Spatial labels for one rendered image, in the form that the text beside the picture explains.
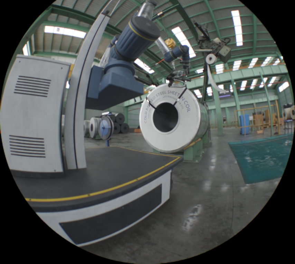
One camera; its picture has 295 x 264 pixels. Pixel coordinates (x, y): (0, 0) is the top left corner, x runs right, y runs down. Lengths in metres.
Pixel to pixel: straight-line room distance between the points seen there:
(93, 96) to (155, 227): 0.87
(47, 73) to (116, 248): 0.87
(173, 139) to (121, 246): 1.46
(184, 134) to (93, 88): 1.30
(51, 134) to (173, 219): 0.79
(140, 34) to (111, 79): 0.28
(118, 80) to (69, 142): 0.44
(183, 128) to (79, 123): 1.32
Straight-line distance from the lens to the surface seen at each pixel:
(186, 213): 0.78
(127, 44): 0.62
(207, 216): 0.77
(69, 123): 0.60
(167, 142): 1.66
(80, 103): 0.62
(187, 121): 1.50
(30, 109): 0.53
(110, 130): 2.45
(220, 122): 6.02
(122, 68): 0.68
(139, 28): 0.56
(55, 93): 0.52
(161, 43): 1.26
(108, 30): 3.87
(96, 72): 0.73
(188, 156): 1.76
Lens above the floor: 0.57
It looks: 8 degrees up
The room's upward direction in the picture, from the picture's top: 2 degrees counter-clockwise
